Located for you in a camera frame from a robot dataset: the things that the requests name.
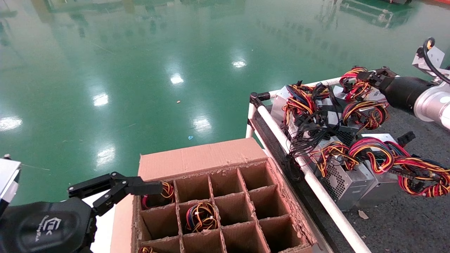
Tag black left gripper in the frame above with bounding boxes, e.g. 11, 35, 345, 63
0, 172, 163, 253

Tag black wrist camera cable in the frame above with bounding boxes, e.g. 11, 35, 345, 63
423, 38, 450, 75

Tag black cable connector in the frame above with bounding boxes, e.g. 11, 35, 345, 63
397, 131, 416, 146

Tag flat silver power supply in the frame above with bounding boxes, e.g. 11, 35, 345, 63
360, 133, 398, 143

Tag silver power supply black wires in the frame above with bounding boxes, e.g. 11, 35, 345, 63
271, 81, 343, 157

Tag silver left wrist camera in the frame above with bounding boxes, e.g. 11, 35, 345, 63
0, 157, 22, 215

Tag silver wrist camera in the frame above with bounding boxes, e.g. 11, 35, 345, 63
412, 45, 450, 78
0, 157, 22, 215

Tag white pipe table frame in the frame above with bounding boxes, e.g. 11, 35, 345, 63
246, 66, 401, 253

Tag silver power supply perforated side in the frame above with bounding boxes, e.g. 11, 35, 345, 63
311, 142, 374, 212

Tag cardboard box with dividers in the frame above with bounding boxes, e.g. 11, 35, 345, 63
110, 138, 333, 253

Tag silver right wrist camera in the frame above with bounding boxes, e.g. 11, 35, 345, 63
412, 45, 450, 78

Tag power supply black mesh side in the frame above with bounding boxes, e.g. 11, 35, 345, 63
325, 100, 391, 146

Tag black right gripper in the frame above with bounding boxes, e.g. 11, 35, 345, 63
357, 70, 428, 113

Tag white flat panel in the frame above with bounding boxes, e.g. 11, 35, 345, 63
82, 192, 117, 253

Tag grey power supply red wires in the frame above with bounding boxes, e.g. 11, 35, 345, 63
348, 137, 450, 210

